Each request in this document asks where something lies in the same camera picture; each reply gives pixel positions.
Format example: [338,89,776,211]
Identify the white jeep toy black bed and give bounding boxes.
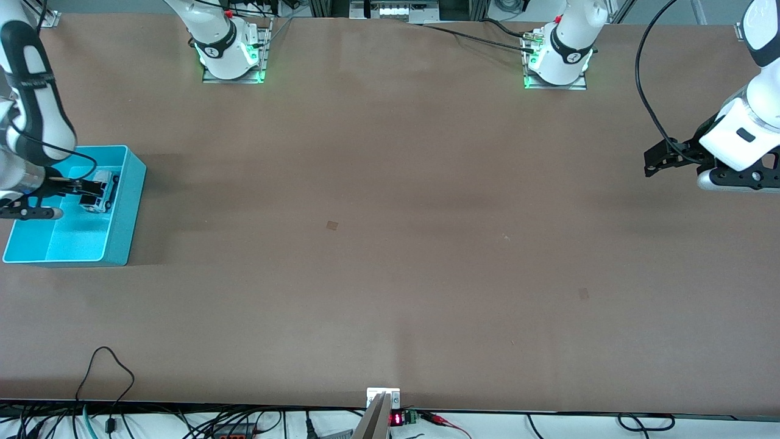
[79,170,121,215]

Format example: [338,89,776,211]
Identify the blue plastic bin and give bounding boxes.
[2,145,147,268]

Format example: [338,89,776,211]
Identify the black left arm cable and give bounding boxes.
[634,0,704,165]

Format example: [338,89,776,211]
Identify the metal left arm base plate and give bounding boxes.
[523,35,588,91]

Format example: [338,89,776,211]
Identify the thin black looped cable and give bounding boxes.
[74,346,136,435]

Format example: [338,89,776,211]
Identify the black cable on table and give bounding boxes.
[422,24,537,53]
[480,18,537,40]

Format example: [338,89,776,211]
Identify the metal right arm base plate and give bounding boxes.
[202,27,272,85]

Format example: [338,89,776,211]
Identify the black coiled cable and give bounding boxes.
[617,413,676,433]

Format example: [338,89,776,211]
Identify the metal equipment frame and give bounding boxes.
[308,0,491,25]

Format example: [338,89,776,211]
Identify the red clip lead wires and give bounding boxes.
[419,411,473,439]

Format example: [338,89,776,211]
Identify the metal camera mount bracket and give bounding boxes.
[352,387,402,439]

